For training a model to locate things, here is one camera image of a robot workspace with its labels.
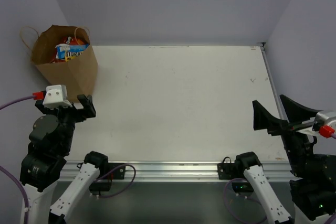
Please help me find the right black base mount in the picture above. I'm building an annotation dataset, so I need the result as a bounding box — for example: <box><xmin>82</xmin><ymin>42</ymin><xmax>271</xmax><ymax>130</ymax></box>
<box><xmin>217</xmin><ymin>156</ymin><xmax>254</xmax><ymax>197</ymax></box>

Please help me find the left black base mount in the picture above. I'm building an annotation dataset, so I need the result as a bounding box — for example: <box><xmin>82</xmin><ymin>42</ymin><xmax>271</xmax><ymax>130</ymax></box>
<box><xmin>76</xmin><ymin>163</ymin><xmax>125</xmax><ymax>196</ymax></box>

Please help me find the blue snack bar wrapper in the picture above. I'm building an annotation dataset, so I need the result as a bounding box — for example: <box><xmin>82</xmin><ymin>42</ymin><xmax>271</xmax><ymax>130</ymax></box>
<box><xmin>56</xmin><ymin>44</ymin><xmax>89</xmax><ymax>61</ymax></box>

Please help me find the red Doritos chip bag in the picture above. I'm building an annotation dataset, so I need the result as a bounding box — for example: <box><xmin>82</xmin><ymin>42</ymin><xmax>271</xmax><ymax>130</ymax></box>
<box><xmin>50</xmin><ymin>36</ymin><xmax>89</xmax><ymax>63</ymax></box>

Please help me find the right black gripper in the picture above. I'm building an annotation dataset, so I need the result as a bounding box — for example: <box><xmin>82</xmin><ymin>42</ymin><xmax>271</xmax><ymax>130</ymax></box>
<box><xmin>255</xmin><ymin>93</ymin><xmax>328</xmax><ymax>177</ymax></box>

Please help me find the yellow M&M's candy packet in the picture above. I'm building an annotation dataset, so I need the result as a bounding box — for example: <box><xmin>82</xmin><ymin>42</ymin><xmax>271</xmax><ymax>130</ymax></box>
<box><xmin>65</xmin><ymin>51</ymin><xmax>82</xmax><ymax>62</ymax></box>

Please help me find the brown paper bag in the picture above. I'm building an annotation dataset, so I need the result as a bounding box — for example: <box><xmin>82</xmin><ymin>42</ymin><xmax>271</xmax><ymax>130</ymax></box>
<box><xmin>19</xmin><ymin>25</ymin><xmax>98</xmax><ymax>102</ymax></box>

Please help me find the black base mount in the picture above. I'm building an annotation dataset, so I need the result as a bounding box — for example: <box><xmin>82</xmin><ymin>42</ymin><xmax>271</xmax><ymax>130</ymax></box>
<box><xmin>76</xmin><ymin>163</ymin><xmax>125</xmax><ymax>196</ymax></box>
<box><xmin>217</xmin><ymin>156</ymin><xmax>254</xmax><ymax>197</ymax></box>

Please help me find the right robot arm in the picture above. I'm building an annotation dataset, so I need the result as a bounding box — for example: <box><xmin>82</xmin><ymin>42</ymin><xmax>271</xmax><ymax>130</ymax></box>
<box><xmin>234</xmin><ymin>94</ymin><xmax>335</xmax><ymax>223</ymax></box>

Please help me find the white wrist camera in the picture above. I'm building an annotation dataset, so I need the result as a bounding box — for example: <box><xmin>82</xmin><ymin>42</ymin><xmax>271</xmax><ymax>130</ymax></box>
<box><xmin>298</xmin><ymin>111</ymin><xmax>335</xmax><ymax>139</ymax></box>
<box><xmin>43</xmin><ymin>84</ymin><xmax>72</xmax><ymax>110</ymax></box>

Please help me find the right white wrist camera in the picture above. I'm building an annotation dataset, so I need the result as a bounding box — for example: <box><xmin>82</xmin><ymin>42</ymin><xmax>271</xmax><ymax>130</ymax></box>
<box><xmin>298</xmin><ymin>111</ymin><xmax>335</xmax><ymax>139</ymax></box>

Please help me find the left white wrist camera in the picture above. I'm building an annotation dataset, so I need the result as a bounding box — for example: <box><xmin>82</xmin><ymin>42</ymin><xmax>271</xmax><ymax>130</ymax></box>
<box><xmin>43</xmin><ymin>84</ymin><xmax>72</xmax><ymax>110</ymax></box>

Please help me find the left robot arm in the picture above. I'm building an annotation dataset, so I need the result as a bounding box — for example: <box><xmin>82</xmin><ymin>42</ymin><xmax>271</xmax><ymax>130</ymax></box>
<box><xmin>19</xmin><ymin>94</ymin><xmax>109</xmax><ymax>223</ymax></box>

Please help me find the aluminium front rail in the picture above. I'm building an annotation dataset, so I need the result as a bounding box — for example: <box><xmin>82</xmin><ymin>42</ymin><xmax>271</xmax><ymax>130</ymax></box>
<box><xmin>56</xmin><ymin>161</ymin><xmax>297</xmax><ymax>183</ymax></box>

